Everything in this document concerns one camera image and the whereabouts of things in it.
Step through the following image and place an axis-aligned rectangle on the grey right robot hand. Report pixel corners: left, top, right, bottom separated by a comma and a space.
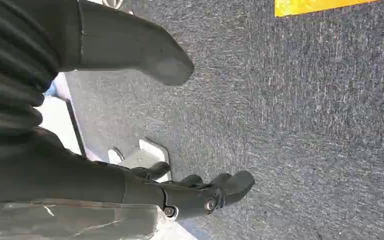
0, 0, 256, 240

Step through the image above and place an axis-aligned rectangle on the white desk side panel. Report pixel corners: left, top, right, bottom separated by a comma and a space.
34, 72, 89, 158

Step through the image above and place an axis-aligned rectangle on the metal floor socket plate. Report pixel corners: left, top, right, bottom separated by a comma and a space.
107, 138, 173, 183

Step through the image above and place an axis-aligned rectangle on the yellow floor tape strip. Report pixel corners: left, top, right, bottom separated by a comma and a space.
274, 0, 378, 18

